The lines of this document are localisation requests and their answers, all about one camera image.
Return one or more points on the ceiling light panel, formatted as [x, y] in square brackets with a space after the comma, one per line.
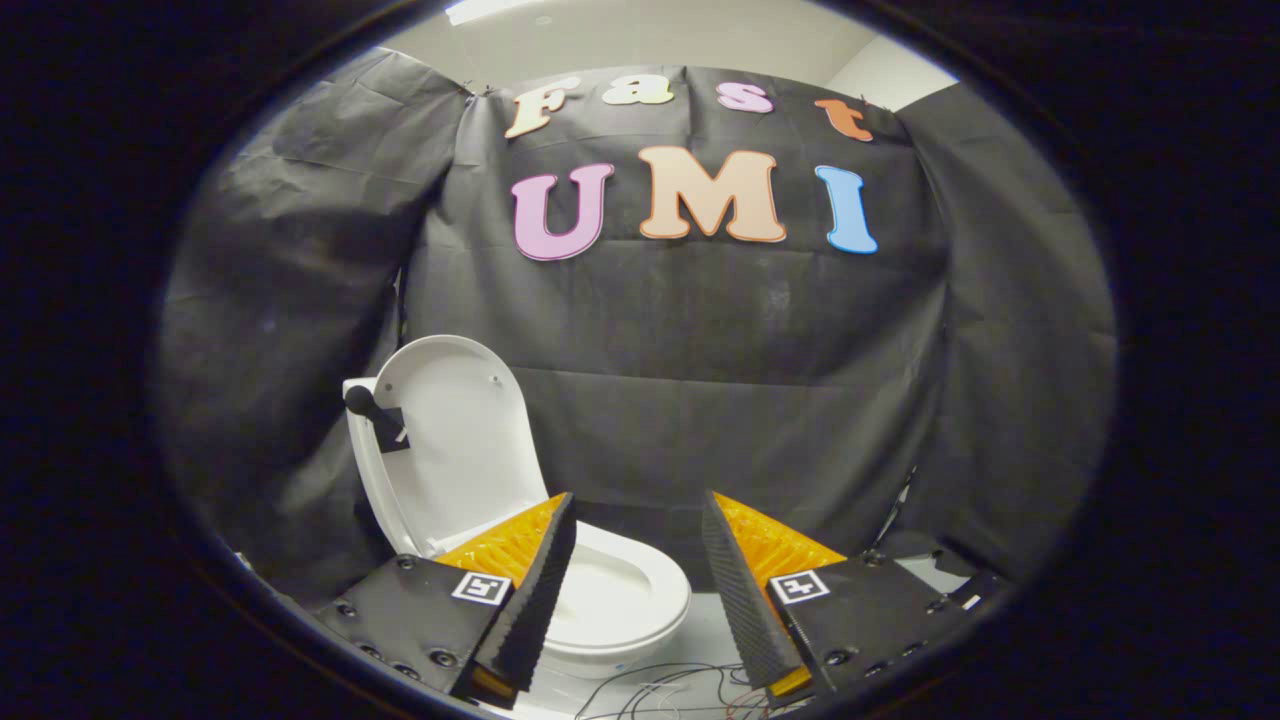
[480, 10]

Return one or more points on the black backdrop cloth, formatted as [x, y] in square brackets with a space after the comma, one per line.
[700, 350]

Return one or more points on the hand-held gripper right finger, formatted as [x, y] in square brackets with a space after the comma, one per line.
[745, 610]

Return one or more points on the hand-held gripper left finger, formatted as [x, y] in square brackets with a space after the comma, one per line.
[535, 600]

